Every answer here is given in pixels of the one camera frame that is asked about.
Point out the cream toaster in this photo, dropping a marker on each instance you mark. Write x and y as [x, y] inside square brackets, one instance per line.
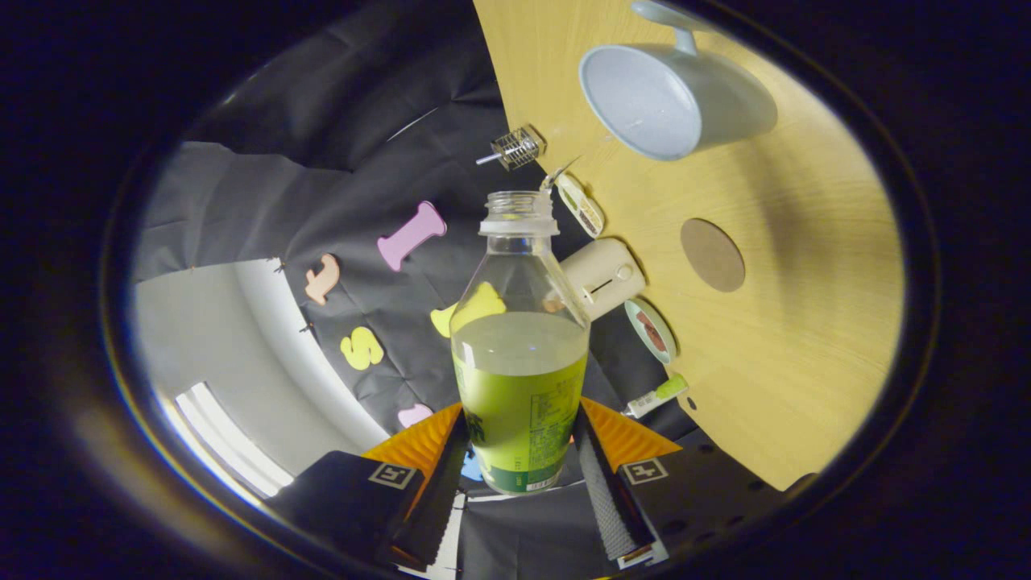
[608, 278]

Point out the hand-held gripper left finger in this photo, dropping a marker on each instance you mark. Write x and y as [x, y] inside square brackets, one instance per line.
[435, 507]

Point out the white straw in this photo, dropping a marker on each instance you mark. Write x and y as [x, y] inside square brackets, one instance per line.
[486, 159]

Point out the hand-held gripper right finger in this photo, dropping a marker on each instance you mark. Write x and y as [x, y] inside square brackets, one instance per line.
[604, 499]

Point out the wooden table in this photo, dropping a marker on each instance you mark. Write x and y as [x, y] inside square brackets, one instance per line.
[805, 338]

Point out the pale green plate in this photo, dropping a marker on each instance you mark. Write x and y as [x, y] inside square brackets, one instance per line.
[654, 354]

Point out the ceiling light panel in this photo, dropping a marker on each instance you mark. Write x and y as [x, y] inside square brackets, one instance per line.
[233, 443]

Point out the round brown cork coaster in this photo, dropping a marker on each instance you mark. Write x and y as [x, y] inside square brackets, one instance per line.
[713, 255]

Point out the small white green bottle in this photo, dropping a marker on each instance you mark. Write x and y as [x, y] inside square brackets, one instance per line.
[656, 396]

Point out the clear juice bottle green label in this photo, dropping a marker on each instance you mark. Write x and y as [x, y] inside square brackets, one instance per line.
[519, 403]

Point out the black backdrop cloth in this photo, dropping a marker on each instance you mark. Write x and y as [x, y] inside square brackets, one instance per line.
[322, 185]

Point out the brown bread piece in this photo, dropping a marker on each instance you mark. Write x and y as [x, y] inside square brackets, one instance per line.
[651, 330]

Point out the white divided dish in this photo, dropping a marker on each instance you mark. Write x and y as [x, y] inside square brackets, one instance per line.
[581, 208]

